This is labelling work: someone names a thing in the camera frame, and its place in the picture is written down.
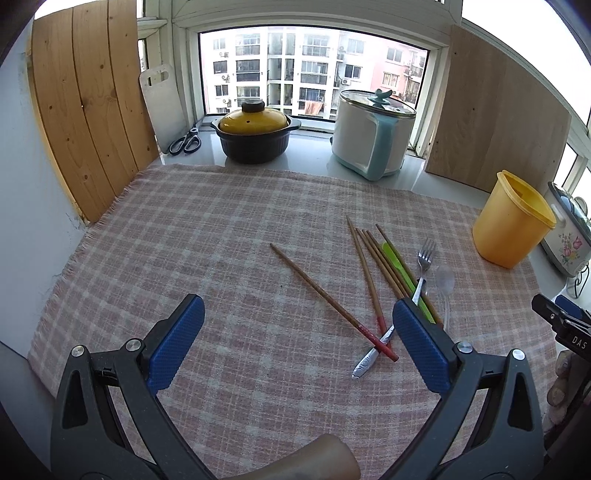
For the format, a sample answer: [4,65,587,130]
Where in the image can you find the yellow plastic utensil cup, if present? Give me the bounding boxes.
[472,170,556,269]

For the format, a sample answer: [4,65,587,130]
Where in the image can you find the pink plaid tablecloth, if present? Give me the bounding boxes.
[28,165,556,479]

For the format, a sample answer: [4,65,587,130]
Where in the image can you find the black pot yellow lid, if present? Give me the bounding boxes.
[211,98,301,165]

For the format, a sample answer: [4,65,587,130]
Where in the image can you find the white teal electric pot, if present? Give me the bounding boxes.
[332,89,417,182]

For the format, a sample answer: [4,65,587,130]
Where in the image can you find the pine plank board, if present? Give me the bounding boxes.
[31,1,158,222]

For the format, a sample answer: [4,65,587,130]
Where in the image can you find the white plastic cutting board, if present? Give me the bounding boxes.
[139,64,189,153]

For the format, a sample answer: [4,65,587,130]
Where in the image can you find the black handled scissors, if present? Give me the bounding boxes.
[168,127,201,156]

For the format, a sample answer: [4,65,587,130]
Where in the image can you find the floral white rice cooker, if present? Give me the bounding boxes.
[541,182,590,278]

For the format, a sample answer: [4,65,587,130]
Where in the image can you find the rice cooker black cable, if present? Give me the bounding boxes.
[566,264,591,300]

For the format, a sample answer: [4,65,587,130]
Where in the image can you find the red wooden chopstick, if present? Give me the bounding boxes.
[270,243,399,362]
[346,216,388,336]

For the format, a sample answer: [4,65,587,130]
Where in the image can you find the light oak laminate board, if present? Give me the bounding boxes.
[426,26,571,192]

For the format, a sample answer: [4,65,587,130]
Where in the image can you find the right gloved hand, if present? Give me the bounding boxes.
[543,350,573,432]

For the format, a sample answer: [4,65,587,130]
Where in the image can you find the green plastic knife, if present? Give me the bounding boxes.
[381,243,436,324]

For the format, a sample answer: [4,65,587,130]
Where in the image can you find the left hand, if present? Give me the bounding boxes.
[235,434,361,480]

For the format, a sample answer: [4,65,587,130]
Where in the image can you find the clear plastic spoon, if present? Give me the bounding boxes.
[426,265,456,330]

